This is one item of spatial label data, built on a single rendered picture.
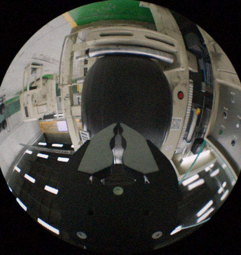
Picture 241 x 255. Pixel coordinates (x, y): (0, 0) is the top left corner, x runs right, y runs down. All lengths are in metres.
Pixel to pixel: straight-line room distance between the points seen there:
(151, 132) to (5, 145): 11.46
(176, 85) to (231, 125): 0.39
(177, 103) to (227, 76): 0.38
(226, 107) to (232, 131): 0.13
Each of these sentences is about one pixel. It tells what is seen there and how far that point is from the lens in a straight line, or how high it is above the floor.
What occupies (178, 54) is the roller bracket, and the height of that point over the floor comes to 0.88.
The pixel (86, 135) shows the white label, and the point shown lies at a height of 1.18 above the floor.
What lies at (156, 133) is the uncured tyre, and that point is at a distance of 0.25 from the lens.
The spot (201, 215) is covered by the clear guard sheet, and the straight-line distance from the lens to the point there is 0.80.
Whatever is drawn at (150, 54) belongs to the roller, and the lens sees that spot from 0.37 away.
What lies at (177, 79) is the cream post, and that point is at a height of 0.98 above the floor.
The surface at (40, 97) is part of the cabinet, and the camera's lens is 4.77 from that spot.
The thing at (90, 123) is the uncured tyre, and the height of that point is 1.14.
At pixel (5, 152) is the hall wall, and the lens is 11.48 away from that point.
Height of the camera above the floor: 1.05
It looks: 25 degrees up
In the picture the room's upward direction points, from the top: 179 degrees counter-clockwise
